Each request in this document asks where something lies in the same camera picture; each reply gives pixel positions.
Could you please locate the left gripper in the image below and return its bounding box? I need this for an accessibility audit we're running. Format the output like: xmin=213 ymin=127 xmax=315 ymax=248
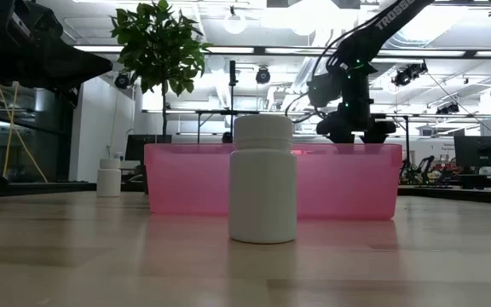
xmin=0 ymin=0 xmax=113 ymax=107

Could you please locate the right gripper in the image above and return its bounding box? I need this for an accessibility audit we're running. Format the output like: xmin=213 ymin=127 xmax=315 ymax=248
xmin=315 ymin=100 xmax=397 ymax=145

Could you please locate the white pill bottle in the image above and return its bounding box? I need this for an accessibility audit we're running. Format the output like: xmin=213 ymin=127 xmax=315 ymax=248
xmin=228 ymin=113 xmax=297 ymax=245
xmin=95 ymin=158 xmax=123 ymax=199

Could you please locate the pink translucent plastic basket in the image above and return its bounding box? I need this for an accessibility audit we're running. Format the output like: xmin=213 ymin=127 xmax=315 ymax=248
xmin=142 ymin=142 xmax=403 ymax=222

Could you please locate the green leafy plant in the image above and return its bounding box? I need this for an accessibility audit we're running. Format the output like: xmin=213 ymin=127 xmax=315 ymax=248
xmin=109 ymin=0 xmax=213 ymax=138

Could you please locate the black computer monitor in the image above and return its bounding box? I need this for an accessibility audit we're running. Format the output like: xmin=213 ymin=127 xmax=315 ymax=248
xmin=124 ymin=134 xmax=173 ymax=162
xmin=453 ymin=135 xmax=491 ymax=169

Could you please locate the black tripod stand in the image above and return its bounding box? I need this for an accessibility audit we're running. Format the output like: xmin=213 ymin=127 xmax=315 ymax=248
xmin=227 ymin=59 xmax=239 ymax=145

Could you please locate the long ceiling light strip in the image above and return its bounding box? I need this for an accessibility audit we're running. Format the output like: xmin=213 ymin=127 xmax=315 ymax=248
xmin=72 ymin=44 xmax=491 ymax=59

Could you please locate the black tall desk frame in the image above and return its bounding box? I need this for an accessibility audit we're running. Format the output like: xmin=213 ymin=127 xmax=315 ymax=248
xmin=195 ymin=109 xmax=260 ymax=145
xmin=373 ymin=113 xmax=412 ymax=171

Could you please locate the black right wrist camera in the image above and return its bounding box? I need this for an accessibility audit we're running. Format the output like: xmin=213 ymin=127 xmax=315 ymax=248
xmin=307 ymin=73 xmax=343 ymax=108

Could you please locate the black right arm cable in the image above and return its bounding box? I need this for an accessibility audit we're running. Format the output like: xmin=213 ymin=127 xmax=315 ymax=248
xmin=286 ymin=16 xmax=370 ymax=125

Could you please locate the yellow power cable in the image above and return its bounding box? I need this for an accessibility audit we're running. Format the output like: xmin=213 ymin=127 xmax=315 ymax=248
xmin=0 ymin=81 xmax=49 ymax=184

